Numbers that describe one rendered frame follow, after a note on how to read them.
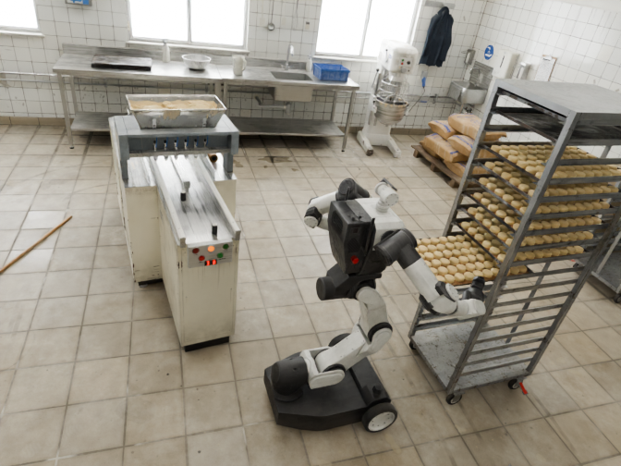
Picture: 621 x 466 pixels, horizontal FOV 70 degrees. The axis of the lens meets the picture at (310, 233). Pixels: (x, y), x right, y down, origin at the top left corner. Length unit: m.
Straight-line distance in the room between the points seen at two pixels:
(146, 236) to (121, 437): 1.25
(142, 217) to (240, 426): 1.44
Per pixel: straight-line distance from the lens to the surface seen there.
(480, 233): 2.57
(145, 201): 3.03
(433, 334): 3.18
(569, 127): 2.06
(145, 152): 2.94
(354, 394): 2.64
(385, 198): 1.91
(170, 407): 2.74
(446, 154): 5.81
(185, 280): 2.55
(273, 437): 2.62
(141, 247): 3.21
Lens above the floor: 2.20
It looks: 32 degrees down
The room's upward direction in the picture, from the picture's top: 9 degrees clockwise
